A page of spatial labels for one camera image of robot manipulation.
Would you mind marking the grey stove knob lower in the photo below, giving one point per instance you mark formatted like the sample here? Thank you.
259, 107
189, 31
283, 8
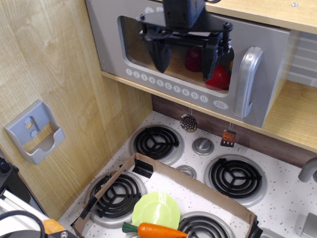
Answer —
187, 170

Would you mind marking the silver microwave door handle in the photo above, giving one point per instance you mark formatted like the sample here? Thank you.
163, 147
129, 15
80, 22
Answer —
248, 68

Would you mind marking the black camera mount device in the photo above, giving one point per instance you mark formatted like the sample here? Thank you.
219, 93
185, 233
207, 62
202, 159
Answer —
10, 181

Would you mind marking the grey wall phone holder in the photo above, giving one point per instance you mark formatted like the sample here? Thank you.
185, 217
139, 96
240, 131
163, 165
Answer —
28, 125

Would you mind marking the grey toy faucet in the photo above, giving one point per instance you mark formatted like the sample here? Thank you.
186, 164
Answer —
309, 170

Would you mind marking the light green toy plate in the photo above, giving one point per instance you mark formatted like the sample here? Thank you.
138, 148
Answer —
156, 208

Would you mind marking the red toy pepper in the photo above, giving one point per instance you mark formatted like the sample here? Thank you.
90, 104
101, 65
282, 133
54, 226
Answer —
220, 79

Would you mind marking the brown cardboard tray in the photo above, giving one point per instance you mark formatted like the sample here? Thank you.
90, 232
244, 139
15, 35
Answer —
146, 166

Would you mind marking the orange toy spatula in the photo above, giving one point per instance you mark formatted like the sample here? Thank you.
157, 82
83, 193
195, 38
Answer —
228, 137

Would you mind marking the black burner front right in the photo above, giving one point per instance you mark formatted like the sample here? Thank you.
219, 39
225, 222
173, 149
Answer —
204, 225

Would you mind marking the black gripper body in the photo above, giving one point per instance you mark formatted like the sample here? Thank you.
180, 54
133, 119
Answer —
183, 17

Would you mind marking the black burner front left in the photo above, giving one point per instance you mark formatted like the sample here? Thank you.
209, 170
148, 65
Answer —
116, 205

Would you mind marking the grey stove knob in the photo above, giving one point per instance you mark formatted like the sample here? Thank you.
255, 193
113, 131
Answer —
187, 170
203, 146

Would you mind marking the grey toy microwave door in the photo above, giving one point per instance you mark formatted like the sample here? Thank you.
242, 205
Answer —
122, 52

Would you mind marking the black burner back right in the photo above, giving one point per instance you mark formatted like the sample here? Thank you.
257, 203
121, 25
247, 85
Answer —
237, 177

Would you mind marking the orange toy carrot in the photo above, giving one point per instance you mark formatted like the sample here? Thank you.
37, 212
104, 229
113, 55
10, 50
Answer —
147, 230

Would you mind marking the toy metal strainer spoon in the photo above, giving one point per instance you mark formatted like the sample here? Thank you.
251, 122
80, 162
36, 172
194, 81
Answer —
188, 122

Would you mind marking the dark red toy vegetable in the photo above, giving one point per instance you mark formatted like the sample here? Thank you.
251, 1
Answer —
193, 60

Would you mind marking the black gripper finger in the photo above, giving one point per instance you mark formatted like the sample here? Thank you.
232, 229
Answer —
216, 46
159, 50

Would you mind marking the grey stove knob upper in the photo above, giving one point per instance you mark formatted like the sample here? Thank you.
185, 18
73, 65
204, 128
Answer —
203, 146

